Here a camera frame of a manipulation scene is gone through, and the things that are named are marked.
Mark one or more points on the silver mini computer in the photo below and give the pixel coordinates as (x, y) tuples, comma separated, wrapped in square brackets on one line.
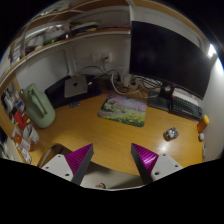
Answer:
[(75, 86)]

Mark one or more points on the green watering can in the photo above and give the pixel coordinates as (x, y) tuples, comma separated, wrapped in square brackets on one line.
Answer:
[(38, 107)]

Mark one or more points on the black keyboard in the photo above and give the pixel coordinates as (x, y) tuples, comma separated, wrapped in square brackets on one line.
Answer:
[(184, 108)]

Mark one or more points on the small clear jar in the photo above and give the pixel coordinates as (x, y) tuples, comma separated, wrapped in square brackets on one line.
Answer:
[(171, 134)]

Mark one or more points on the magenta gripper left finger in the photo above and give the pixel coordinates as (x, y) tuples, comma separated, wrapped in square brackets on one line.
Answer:
[(73, 166)]

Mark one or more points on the small white round object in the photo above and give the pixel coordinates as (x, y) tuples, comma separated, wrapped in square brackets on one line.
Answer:
[(201, 136)]

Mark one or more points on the white power strip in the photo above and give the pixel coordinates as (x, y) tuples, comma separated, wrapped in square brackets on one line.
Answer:
[(128, 81)]

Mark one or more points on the black flat box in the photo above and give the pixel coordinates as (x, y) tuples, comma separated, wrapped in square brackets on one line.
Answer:
[(55, 92)]

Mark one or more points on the orange pill bottle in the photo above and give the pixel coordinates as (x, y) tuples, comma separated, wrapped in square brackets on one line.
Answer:
[(202, 124)]

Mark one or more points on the floral mouse pad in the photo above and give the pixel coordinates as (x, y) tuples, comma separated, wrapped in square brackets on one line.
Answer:
[(124, 110)]

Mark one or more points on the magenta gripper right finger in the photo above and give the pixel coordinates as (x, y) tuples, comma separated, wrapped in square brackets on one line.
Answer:
[(152, 166)]

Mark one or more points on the black monitor stand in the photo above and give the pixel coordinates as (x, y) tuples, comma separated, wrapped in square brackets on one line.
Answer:
[(162, 99)]

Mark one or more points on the black computer monitor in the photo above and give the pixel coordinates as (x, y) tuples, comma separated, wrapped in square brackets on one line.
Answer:
[(161, 54)]

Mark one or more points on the wooden wall shelf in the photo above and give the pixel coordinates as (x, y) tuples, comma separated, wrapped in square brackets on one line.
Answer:
[(55, 23)]

